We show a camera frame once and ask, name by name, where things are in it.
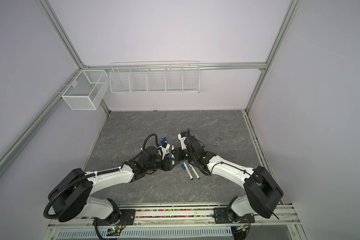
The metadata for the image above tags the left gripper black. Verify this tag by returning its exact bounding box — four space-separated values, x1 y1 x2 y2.
146 155 179 172

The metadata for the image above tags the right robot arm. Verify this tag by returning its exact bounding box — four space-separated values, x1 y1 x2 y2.
174 132 284 223

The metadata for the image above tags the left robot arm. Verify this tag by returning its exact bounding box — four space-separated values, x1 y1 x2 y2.
43 146 178 225

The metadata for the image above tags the white mesh box basket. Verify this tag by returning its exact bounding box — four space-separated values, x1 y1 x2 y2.
62 70 110 111

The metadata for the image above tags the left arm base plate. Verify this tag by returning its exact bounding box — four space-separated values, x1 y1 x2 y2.
93 209 136 226

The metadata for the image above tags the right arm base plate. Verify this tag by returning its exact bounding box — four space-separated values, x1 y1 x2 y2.
213 208 255 224

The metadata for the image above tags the white wire wall basket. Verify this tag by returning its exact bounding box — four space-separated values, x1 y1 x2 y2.
110 61 201 94

